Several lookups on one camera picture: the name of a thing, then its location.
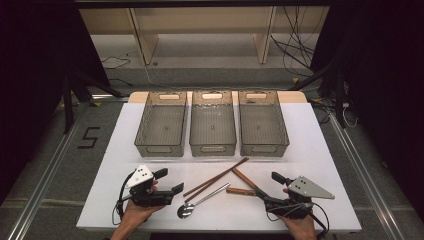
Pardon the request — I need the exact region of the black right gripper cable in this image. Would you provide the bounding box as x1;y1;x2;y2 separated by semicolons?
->
306;202;331;240

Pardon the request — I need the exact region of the wooden-handled cutlery piece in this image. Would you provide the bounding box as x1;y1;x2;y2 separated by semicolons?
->
225;187;257;197
231;167;259;191

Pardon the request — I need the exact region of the bundle of black floor cables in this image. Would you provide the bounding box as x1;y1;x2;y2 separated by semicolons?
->
269;5;323;78

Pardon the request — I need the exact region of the white table cover sheet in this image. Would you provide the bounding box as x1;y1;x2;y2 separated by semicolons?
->
75;101;363;233

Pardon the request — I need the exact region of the grey right gripper cable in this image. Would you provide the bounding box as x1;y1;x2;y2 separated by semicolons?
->
266;202;303;223

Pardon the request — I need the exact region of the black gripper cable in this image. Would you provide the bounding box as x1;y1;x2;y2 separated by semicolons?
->
306;202;331;240
112;171;135;226

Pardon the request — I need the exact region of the brown wooden chopstick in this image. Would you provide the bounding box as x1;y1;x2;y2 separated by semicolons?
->
183;168;236;204
182;156;250;198

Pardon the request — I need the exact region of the silver metal spoon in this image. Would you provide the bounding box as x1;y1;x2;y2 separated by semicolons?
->
176;182;232;220

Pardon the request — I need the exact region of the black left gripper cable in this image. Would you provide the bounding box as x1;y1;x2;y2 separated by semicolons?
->
112;171;135;226

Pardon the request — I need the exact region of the dark curtain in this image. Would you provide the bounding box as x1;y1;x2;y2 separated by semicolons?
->
0;0;112;205
311;0;424;214

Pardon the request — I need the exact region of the person's left hand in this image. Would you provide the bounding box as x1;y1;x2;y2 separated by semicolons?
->
120;199;166;226

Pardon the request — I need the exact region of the black floor cable loop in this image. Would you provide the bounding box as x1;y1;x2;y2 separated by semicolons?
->
100;55;133;71

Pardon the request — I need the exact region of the black metal stand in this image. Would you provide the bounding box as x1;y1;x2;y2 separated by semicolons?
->
60;65;125;135
289;54;350;130

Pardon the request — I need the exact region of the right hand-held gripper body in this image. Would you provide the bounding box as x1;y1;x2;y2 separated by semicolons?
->
264;175;336;221

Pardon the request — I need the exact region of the light wooden shelf unit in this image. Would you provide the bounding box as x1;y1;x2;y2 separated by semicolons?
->
78;5;331;66

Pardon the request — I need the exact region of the silver metal floor rail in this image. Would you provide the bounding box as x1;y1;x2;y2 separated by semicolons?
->
327;109;407;240
6;99;94;240

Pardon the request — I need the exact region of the smoky clear plastic bin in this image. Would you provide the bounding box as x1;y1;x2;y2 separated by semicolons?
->
188;89;238;158
133;90;188;158
237;89;291;158

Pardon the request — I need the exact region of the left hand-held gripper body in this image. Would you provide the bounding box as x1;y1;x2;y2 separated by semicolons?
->
125;163;175;208

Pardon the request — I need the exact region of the person's right hand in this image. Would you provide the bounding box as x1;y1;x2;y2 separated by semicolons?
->
278;213;318;233

